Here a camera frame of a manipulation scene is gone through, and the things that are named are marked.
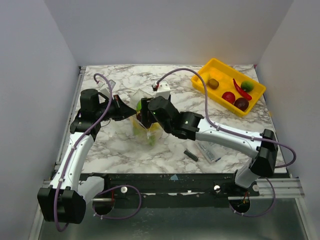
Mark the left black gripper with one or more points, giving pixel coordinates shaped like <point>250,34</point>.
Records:
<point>123,110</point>

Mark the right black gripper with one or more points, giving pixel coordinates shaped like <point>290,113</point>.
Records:
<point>144,110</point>

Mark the dark purple toy fruit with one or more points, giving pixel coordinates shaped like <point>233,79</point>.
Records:
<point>139,116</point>

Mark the yellow toy banana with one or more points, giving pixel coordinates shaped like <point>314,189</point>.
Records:
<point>138,127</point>

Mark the green toy watermelon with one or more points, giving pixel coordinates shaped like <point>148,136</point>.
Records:
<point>138,106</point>

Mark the white toy cauliflower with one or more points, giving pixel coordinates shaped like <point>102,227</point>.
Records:
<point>148,138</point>

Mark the clear zip top bag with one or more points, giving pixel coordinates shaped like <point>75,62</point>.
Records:
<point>134,98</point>

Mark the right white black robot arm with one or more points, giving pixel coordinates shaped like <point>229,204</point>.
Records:
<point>186,125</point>

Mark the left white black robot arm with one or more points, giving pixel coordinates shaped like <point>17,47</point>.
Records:
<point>60,201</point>

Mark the clear bag of screws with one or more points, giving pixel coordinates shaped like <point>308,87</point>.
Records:
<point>210,151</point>

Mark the black comb-like part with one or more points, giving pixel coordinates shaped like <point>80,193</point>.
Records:
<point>191,155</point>

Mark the brown toy kiwi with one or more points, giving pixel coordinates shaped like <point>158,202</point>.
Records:
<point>213,83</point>

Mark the red toy apple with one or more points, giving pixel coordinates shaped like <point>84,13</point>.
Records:
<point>229,97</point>

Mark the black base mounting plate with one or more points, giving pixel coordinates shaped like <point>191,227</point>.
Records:
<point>169,190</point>

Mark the yellow plastic bin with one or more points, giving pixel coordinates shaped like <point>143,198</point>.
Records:
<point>225,74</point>

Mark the dark red toy plum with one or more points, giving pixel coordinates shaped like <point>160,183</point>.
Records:
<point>242,104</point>

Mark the red toy chili pepper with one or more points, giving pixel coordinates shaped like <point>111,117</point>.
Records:
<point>241,91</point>

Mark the green yellow toy mango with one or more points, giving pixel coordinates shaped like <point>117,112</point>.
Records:
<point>247,86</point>

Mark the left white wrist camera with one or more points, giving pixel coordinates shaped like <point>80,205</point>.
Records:
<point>104,87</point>

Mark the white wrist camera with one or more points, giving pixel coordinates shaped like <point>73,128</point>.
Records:
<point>104,87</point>
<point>162,89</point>

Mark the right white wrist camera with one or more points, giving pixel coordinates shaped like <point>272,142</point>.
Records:
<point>162,89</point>

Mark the aluminium extrusion rail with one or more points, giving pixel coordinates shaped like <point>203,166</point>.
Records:
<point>284,188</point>

